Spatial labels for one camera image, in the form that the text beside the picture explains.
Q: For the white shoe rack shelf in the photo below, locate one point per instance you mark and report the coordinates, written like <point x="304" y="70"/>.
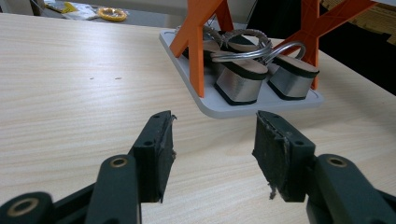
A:
<point x="218" y="105"/>

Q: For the clear plastic bag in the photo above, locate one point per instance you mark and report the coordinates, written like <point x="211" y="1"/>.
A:
<point x="82" y="11"/>

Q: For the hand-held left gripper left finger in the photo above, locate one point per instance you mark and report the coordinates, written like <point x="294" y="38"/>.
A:
<point x="154" y="155"/>

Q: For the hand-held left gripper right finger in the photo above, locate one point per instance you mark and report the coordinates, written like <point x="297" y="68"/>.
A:
<point x="283" y="158"/>

